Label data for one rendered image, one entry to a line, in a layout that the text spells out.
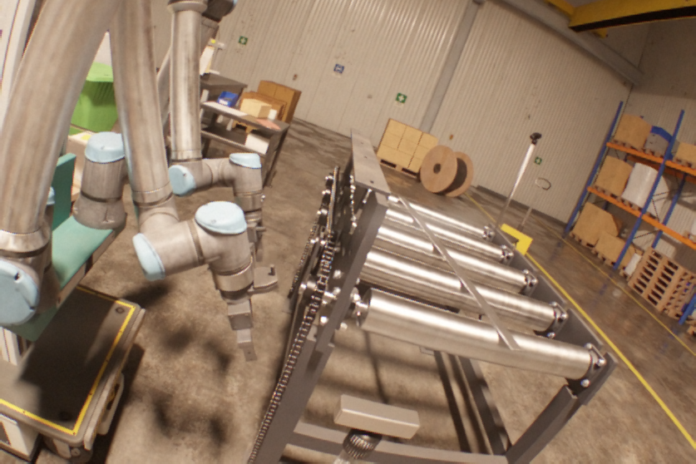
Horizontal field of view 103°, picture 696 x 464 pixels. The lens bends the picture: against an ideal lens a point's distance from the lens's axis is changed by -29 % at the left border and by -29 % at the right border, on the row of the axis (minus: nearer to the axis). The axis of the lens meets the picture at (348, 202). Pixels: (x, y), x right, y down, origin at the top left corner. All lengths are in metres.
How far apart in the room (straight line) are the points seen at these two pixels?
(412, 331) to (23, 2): 1.20
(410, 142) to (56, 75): 8.52
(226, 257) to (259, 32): 11.26
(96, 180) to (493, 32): 11.88
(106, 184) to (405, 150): 8.03
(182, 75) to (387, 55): 10.62
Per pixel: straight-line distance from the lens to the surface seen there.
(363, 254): 0.85
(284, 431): 1.31
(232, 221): 0.70
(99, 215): 1.29
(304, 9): 11.76
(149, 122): 0.75
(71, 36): 0.58
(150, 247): 0.71
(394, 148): 8.85
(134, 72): 0.73
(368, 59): 11.50
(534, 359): 1.21
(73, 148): 2.79
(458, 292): 1.33
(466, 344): 1.08
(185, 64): 1.09
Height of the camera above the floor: 1.36
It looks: 16 degrees down
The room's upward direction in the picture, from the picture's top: 22 degrees clockwise
